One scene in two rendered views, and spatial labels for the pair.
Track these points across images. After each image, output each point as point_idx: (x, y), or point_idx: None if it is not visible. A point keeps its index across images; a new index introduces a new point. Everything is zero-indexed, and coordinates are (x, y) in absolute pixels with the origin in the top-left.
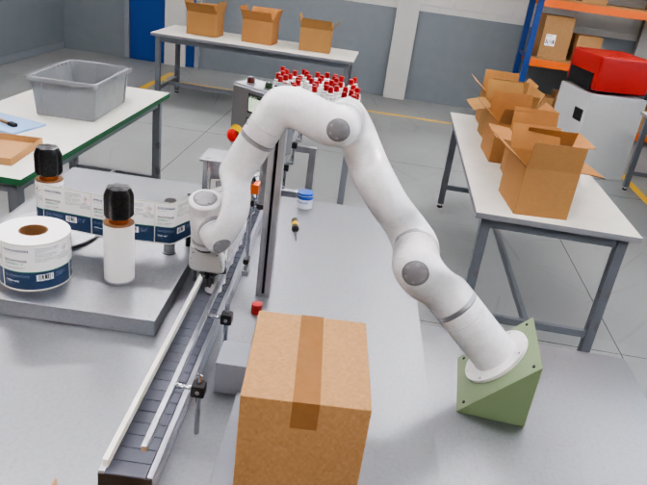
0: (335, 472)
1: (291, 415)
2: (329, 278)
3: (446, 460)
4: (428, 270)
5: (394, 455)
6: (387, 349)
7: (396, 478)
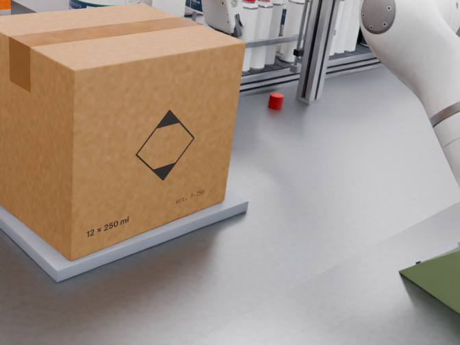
0: (50, 174)
1: (9, 59)
2: (413, 117)
3: (298, 298)
4: (395, 7)
5: (233, 259)
6: (391, 187)
7: (198, 275)
